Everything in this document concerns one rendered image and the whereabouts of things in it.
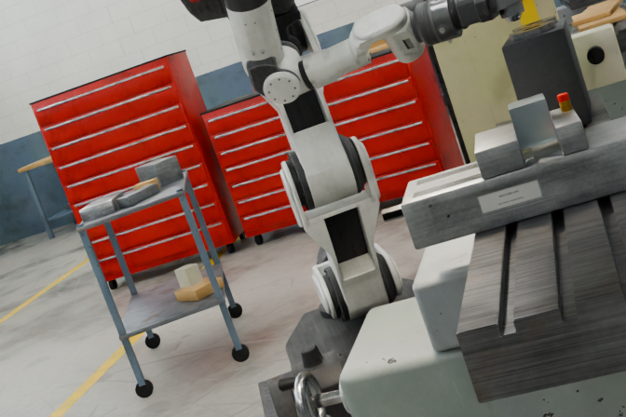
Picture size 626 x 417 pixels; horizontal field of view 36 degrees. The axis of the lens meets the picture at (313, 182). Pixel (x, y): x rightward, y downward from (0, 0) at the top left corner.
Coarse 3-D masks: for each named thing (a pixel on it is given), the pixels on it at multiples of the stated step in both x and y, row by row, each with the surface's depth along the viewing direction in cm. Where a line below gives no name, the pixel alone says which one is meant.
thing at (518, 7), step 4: (516, 4) 185; (520, 4) 185; (504, 8) 186; (508, 8) 185; (512, 8) 185; (516, 8) 185; (520, 8) 185; (500, 12) 187; (504, 12) 186; (508, 12) 185; (512, 12) 185; (516, 12) 185; (520, 12) 185; (500, 16) 188; (504, 16) 186; (508, 16) 186
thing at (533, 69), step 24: (528, 24) 196; (552, 24) 182; (504, 48) 182; (528, 48) 181; (552, 48) 180; (528, 72) 182; (552, 72) 181; (576, 72) 180; (528, 96) 183; (552, 96) 182; (576, 96) 180
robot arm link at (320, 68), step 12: (288, 48) 202; (336, 48) 197; (348, 48) 196; (288, 60) 199; (300, 60) 204; (312, 60) 199; (324, 60) 198; (336, 60) 197; (348, 60) 196; (300, 72) 200; (312, 72) 198; (324, 72) 198; (336, 72) 198; (348, 72) 199; (312, 84) 200; (324, 84) 200
